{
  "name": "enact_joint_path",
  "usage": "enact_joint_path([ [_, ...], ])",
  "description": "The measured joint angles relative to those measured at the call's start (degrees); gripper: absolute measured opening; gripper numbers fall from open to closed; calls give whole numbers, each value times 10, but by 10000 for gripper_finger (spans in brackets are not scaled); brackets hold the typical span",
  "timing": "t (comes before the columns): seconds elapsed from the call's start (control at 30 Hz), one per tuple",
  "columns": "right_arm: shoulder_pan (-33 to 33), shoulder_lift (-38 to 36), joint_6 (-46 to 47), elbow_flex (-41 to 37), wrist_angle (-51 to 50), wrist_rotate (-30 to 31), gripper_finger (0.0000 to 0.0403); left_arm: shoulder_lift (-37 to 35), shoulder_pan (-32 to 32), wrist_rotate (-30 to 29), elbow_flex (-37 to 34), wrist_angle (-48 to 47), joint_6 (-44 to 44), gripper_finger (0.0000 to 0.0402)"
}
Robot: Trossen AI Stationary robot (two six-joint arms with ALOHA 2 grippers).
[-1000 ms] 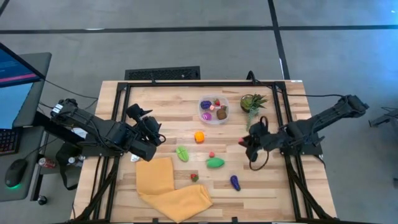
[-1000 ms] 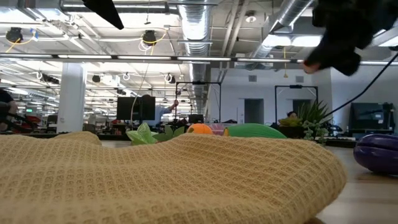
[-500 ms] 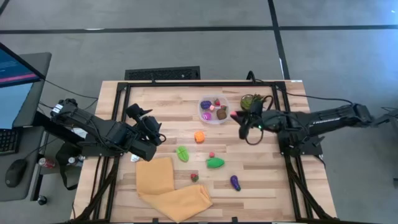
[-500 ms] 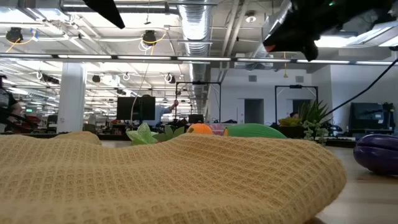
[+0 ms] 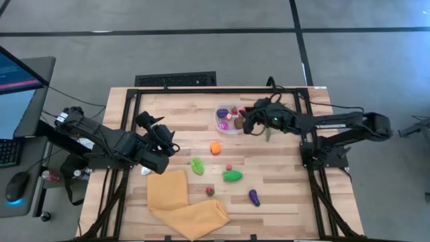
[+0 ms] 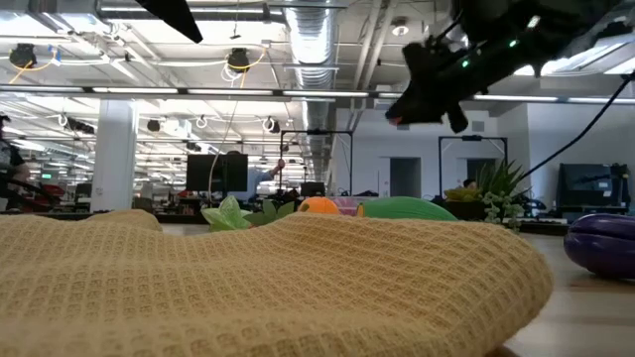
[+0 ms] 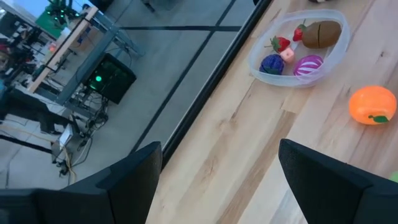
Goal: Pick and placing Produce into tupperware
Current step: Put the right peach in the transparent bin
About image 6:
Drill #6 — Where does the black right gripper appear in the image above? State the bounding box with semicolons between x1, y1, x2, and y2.
385;14;547;134

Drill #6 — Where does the small black monitor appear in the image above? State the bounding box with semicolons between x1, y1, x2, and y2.
300;180;327;198

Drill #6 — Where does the magenta striped toy onion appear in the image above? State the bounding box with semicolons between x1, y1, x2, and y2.
330;196;361;217

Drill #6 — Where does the large black screen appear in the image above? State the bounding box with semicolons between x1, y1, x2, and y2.
558;162;632;209

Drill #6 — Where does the orange toy fruit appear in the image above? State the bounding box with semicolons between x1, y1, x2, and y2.
297;195;342;216

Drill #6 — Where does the black frame stand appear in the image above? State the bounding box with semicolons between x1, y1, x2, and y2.
437;135;509;197
278;129;355;197

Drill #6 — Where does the long ceiling light strip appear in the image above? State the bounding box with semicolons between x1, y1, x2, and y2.
0;83;635;104

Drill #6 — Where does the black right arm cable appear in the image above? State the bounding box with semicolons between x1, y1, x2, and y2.
517;72;635;183

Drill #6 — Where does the potted succulent plant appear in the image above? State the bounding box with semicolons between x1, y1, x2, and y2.
443;158;533;235

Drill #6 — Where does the black ceiling-hung device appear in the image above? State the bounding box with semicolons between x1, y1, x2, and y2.
226;47;252;74
8;43;39;69

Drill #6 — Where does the light green toy lettuce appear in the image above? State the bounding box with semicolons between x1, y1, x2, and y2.
200;194;253;233

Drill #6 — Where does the green toy papaya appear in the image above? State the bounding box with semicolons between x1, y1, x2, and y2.
356;195;458;222

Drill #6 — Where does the white pillar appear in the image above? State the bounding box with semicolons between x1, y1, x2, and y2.
90;97;140;213

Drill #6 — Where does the black monitor back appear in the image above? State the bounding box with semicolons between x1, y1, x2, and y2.
186;153;249;193

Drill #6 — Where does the silver ceiling duct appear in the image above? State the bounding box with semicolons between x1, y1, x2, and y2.
284;0;339;182

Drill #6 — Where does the purple toy eggplant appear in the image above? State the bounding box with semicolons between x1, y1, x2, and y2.
563;212;635;281

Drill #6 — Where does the yellow waffle cloth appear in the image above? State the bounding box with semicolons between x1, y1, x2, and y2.
0;208;555;357

